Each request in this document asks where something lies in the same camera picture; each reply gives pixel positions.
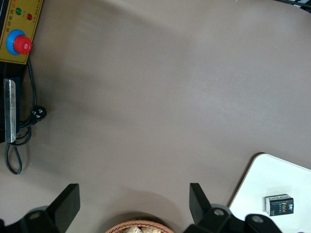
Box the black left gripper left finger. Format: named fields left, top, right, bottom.
left=9, top=183, right=81, bottom=233

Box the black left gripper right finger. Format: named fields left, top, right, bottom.
left=183, top=183, right=246, bottom=233

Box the cream plastic tray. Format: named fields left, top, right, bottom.
left=228, top=152, right=311, bottom=233

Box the brown wicker basket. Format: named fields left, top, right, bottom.
left=104, top=219, right=173, bottom=233

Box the black Face print box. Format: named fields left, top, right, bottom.
left=265, top=193, right=294, bottom=217

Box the silver metal bar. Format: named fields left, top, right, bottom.
left=3, top=79, right=17, bottom=143

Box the black control box yellow panel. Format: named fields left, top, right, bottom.
left=0, top=0, right=44, bottom=144

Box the red emergency stop button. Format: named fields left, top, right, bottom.
left=6, top=29, right=33, bottom=56

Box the black power cable with plug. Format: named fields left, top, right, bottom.
left=4, top=58, right=48, bottom=175

